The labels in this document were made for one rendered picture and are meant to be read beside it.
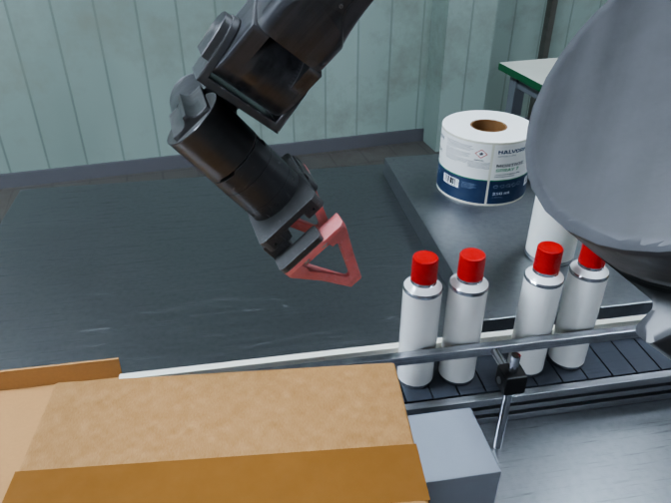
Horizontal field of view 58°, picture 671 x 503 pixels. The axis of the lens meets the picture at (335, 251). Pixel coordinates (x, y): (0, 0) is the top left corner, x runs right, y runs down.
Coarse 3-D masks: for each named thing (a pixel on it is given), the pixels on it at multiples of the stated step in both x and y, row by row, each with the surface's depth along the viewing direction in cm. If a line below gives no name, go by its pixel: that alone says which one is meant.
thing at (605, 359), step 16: (592, 352) 92; (608, 352) 92; (624, 352) 92; (640, 352) 92; (656, 352) 92; (480, 368) 89; (496, 368) 89; (544, 368) 89; (560, 368) 89; (592, 368) 89; (608, 368) 89; (624, 368) 89; (640, 368) 89; (656, 368) 89; (400, 384) 86; (432, 384) 86; (448, 384) 86; (480, 384) 86; (496, 384) 86; (528, 384) 86; (544, 384) 87; (416, 400) 84
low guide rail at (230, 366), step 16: (608, 320) 93; (624, 320) 93; (480, 336) 90; (496, 336) 90; (320, 352) 87; (336, 352) 87; (352, 352) 87; (368, 352) 87; (384, 352) 88; (176, 368) 84; (192, 368) 84; (208, 368) 84; (224, 368) 84; (240, 368) 85; (256, 368) 85
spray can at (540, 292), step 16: (544, 256) 78; (560, 256) 78; (528, 272) 81; (544, 272) 79; (560, 272) 81; (528, 288) 81; (544, 288) 79; (560, 288) 80; (528, 304) 82; (544, 304) 81; (528, 320) 83; (544, 320) 82; (512, 336) 87; (528, 336) 84; (528, 352) 85; (544, 352) 86; (528, 368) 87
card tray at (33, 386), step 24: (96, 360) 92; (0, 384) 91; (24, 384) 92; (48, 384) 93; (0, 408) 89; (24, 408) 89; (0, 432) 85; (24, 432) 85; (0, 456) 81; (24, 456) 81; (0, 480) 78
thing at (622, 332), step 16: (544, 336) 83; (560, 336) 83; (576, 336) 83; (592, 336) 83; (608, 336) 83; (624, 336) 84; (400, 352) 80; (416, 352) 80; (432, 352) 80; (448, 352) 80; (464, 352) 80; (480, 352) 81; (272, 368) 77; (288, 368) 77
